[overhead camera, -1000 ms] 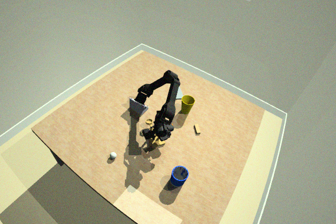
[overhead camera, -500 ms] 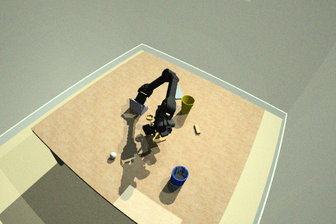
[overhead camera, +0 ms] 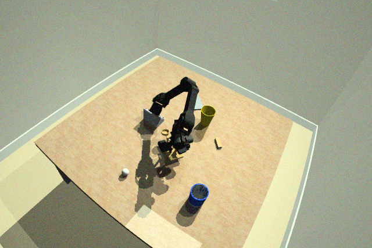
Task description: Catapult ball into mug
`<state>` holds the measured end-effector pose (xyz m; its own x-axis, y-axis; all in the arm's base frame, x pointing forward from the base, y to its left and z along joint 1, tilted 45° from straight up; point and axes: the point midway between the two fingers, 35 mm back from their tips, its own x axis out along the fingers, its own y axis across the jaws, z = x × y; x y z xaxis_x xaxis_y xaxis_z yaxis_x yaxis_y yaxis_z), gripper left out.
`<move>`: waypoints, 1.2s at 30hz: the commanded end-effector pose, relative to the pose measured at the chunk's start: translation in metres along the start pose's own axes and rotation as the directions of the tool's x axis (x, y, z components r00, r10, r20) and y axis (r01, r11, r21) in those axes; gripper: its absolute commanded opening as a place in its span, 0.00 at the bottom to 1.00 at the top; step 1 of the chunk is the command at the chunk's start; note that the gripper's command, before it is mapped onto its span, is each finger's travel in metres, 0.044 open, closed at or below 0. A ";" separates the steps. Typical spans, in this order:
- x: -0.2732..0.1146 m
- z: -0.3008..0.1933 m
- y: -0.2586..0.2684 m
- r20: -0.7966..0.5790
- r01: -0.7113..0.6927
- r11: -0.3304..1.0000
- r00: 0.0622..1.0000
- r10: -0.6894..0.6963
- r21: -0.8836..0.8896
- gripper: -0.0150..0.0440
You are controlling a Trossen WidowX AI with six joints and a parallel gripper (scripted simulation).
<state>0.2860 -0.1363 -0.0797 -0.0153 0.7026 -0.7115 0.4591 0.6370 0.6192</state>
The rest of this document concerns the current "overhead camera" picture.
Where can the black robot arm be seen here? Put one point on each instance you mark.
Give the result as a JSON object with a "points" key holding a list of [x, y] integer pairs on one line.
{"points": [[186, 119]]}

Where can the small white ball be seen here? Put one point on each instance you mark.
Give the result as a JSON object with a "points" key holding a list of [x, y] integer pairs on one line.
{"points": [[125, 172]]}

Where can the blue mug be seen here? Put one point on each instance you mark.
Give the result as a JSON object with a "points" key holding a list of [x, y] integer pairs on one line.
{"points": [[198, 195]]}

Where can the yellow cup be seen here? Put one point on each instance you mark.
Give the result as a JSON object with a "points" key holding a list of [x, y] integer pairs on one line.
{"points": [[207, 114]]}

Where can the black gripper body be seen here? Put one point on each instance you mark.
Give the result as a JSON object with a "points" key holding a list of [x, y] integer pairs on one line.
{"points": [[165, 146]]}

